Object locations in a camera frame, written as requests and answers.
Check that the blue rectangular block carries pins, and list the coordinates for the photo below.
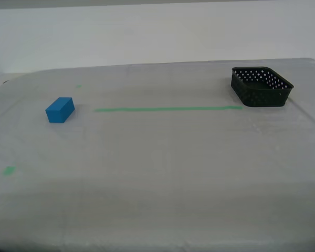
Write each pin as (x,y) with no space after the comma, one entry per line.
(58,113)

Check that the black perforated plastic basket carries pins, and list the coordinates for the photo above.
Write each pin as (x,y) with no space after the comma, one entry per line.
(262,98)

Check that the long green tape strip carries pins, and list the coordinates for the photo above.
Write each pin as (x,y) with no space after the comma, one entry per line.
(168,109)

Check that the grey woven table cover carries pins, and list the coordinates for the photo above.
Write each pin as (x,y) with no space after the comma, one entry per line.
(157,170)

